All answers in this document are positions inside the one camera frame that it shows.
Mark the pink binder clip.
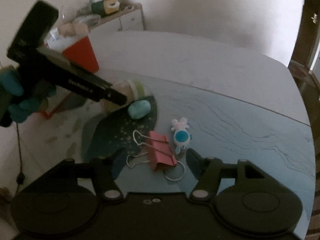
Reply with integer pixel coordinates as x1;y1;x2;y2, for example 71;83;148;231
126;130;186;182

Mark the teal toy figure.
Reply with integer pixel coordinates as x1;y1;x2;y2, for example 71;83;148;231
128;100;151;120

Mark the cork jar with green lid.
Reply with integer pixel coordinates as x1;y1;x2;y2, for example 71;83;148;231
100;80;148;114

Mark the teal gloved left hand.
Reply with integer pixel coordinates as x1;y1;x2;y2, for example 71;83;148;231
1;65;56;128

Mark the red and white storage box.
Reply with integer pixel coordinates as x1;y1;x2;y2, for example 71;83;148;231
40;36;99;120

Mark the brown cardboard box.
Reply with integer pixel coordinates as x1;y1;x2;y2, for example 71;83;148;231
57;23;89;37

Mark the blue patterned table mat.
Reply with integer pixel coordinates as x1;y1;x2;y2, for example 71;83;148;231
81;73;316;238

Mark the green and yellow tissue holder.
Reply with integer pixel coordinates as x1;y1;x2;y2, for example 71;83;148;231
90;0;120;17

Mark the white drawer cabinet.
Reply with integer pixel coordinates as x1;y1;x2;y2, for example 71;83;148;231
89;3;145;33

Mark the white and blue axolotl keychain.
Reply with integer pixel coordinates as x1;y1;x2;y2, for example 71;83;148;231
171;117;192;154

